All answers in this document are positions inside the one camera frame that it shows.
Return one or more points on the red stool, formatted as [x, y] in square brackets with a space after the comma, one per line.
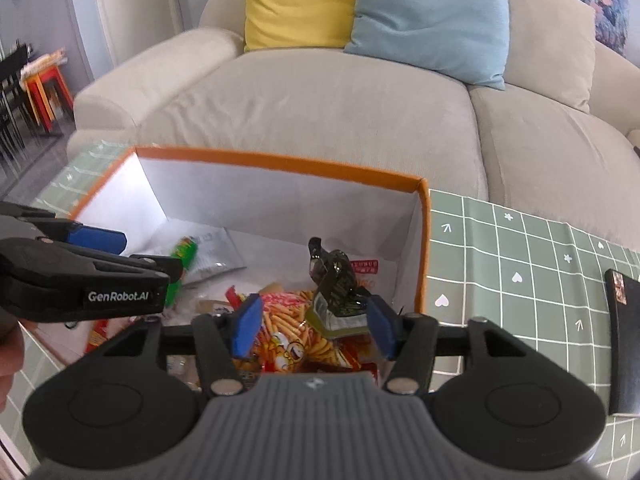
[47, 95]

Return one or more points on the orange stick snack packet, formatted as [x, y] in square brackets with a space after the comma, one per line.
[290, 325]

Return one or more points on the white door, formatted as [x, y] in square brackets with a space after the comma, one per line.
[140, 5]

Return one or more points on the beige sofa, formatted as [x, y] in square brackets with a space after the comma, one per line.
[325, 105]

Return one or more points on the blue patterned pillow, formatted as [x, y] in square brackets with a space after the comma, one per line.
[602, 5]

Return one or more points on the person's left hand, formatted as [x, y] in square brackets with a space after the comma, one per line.
[11, 365]

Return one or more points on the orange cardboard box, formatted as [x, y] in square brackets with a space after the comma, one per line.
[280, 200]

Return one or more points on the beige cushion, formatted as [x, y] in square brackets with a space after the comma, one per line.
[550, 40]

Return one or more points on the dark snack packet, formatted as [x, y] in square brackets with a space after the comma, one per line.
[337, 280]

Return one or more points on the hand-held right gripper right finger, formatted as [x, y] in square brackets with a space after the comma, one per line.
[382, 325]

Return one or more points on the green label snack packet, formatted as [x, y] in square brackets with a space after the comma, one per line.
[182, 260]

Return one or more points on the silver white snack packet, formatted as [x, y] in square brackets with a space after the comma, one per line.
[217, 255]

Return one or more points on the green checked tablecloth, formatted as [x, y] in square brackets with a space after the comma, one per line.
[525, 280]

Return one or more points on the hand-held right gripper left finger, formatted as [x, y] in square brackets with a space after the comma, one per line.
[247, 322]

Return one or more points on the white packet with red print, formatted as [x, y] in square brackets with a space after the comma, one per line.
[364, 267]

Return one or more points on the black chairs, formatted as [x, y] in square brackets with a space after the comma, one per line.
[12, 105]

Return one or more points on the red packet with white label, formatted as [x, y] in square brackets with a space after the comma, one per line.
[97, 335]

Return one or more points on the light blue pillow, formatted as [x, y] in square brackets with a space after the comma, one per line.
[430, 15]

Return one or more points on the papers on stool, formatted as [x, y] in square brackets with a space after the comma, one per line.
[47, 60]

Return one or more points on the black notebook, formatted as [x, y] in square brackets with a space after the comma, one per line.
[625, 350]

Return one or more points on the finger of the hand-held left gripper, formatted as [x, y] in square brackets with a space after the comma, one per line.
[162, 267]
[97, 241]

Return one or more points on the yellow pillow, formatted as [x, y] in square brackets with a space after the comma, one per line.
[300, 5]

